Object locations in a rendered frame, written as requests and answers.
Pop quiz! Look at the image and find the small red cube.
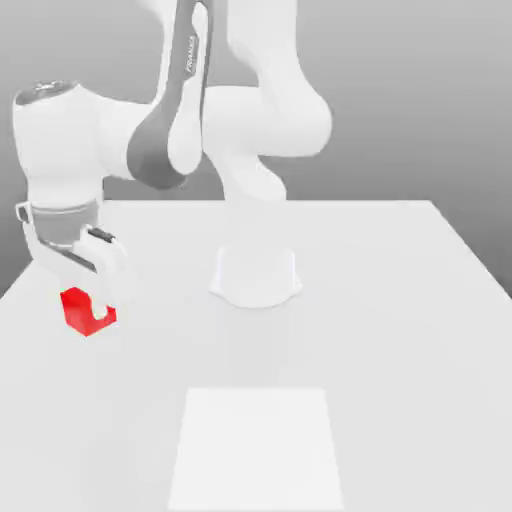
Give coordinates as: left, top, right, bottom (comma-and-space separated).
59, 286, 118, 338

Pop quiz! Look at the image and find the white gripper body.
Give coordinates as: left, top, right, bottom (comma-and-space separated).
23, 223, 130, 304

